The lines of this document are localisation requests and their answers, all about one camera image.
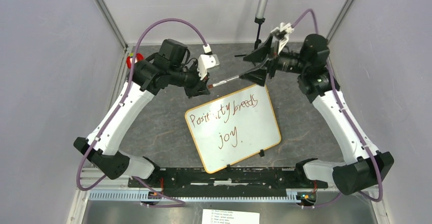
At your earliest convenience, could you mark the slotted cable duct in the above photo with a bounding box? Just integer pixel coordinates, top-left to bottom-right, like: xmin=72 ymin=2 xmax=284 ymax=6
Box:
xmin=88 ymin=190 xmax=301 ymax=204

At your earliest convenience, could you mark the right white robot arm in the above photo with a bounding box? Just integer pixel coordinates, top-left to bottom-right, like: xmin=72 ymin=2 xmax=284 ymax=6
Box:
xmin=240 ymin=34 xmax=394 ymax=201

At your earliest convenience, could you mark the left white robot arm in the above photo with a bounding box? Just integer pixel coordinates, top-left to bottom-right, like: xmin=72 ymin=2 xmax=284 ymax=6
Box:
xmin=73 ymin=39 xmax=217 ymax=187

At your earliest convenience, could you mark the purple cable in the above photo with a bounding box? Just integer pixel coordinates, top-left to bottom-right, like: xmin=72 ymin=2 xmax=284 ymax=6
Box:
xmin=75 ymin=17 xmax=211 ymax=208
xmin=290 ymin=8 xmax=384 ymax=210

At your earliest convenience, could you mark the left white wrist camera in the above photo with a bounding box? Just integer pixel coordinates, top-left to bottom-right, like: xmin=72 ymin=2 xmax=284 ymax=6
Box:
xmin=197 ymin=44 xmax=220 ymax=80

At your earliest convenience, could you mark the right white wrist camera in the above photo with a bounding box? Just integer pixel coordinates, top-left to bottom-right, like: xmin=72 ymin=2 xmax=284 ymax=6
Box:
xmin=270 ymin=22 xmax=294 ymax=54

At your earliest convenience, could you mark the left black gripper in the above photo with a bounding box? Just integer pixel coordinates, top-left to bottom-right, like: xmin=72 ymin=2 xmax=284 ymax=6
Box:
xmin=169 ymin=60 xmax=211 ymax=99

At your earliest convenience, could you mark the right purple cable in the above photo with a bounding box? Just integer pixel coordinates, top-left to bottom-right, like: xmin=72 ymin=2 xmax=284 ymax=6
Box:
xmin=290 ymin=8 xmax=384 ymax=210

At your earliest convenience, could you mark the red whiteboard marker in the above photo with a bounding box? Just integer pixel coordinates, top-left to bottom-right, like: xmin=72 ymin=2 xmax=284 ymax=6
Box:
xmin=207 ymin=75 xmax=239 ymax=89

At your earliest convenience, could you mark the white paper sheet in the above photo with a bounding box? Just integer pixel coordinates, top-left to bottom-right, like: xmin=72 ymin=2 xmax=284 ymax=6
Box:
xmin=201 ymin=209 xmax=260 ymax=224

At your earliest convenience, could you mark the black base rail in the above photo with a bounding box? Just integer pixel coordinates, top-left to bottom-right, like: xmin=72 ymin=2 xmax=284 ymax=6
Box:
xmin=144 ymin=167 xmax=328 ymax=197

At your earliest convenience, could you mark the red toy with block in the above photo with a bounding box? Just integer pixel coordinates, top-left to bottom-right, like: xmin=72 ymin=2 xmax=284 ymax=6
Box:
xmin=126 ymin=52 xmax=145 ymax=69

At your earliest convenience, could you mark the yellow framed whiteboard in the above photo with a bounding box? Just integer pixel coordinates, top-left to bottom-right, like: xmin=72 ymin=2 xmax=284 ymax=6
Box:
xmin=184 ymin=85 xmax=282 ymax=174

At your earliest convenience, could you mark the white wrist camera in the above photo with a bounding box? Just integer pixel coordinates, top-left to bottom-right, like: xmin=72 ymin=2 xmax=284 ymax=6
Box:
xmin=197 ymin=44 xmax=220 ymax=80
xmin=270 ymin=22 xmax=294 ymax=54

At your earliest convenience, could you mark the black tripod stand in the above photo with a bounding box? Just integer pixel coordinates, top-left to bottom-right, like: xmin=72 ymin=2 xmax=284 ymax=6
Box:
xmin=254 ymin=17 xmax=265 ymax=50

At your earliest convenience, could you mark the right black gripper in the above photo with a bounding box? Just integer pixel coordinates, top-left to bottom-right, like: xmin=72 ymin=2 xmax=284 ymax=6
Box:
xmin=239 ymin=33 xmax=309 ymax=87

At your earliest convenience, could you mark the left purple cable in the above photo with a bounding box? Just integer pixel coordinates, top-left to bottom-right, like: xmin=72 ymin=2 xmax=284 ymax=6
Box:
xmin=75 ymin=17 xmax=211 ymax=208

